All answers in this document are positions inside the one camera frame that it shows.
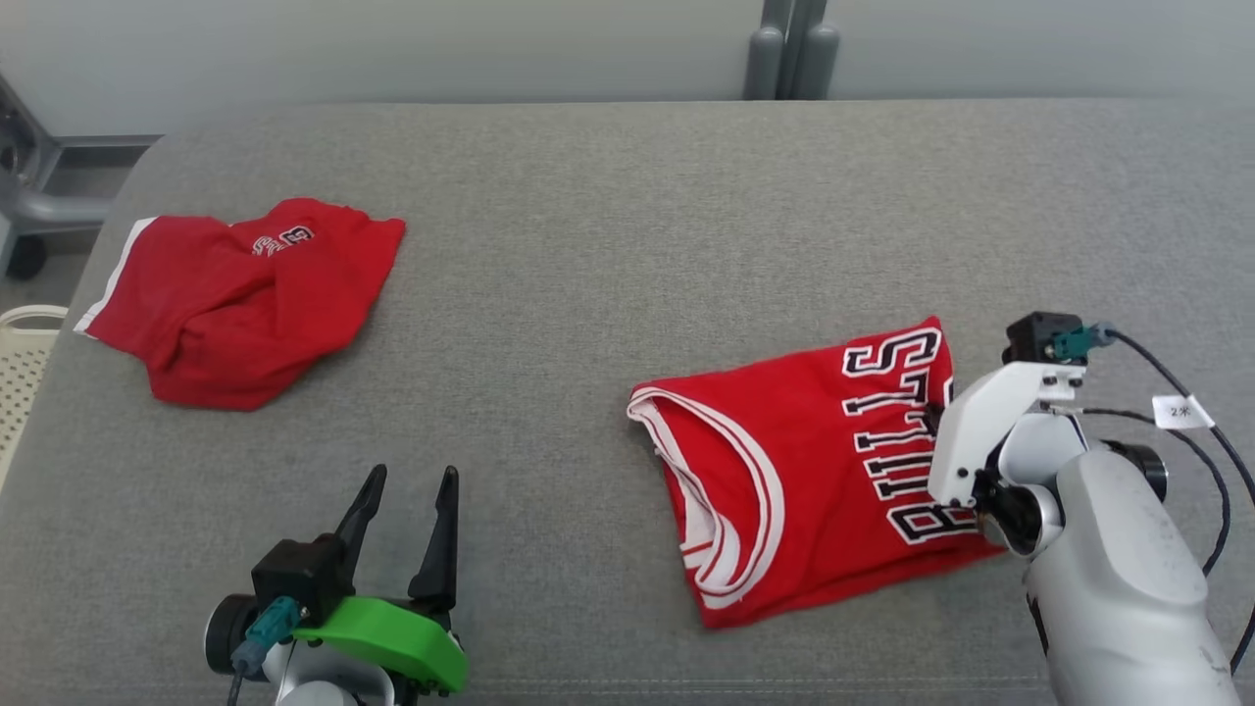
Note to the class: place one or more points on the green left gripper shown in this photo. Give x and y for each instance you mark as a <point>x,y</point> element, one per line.
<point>402,642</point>

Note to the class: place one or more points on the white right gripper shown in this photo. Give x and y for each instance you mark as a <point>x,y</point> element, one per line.
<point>980,422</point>

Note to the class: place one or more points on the red Bulls basketball jersey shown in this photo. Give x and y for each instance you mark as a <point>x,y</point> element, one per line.
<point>814,490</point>

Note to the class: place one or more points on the red Bulls 23 shorts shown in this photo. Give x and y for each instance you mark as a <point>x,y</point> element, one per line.
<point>235,304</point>

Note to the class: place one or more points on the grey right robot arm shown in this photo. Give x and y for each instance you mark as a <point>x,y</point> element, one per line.
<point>1108,569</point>

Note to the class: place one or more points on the grey fabric sofa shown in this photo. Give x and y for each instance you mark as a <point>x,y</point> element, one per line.
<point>588,294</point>

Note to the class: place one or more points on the cream perforated laundry basket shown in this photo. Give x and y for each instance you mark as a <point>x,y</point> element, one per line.
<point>25,392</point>

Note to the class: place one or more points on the black caster wheel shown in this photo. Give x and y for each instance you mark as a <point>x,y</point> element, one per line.
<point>26,257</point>

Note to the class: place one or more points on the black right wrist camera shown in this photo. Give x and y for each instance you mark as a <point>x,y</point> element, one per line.
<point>1039,335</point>

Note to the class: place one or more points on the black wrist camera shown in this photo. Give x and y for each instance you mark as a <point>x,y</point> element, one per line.
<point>294,574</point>
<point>1039,335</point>

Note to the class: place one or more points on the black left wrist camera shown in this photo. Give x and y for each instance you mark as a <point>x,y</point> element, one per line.
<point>294,574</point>

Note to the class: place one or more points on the grey metal double post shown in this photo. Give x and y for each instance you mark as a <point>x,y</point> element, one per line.
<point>789,49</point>

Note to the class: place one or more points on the grey metal frame with hinge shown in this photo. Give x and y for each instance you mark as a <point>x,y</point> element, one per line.
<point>39,186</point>

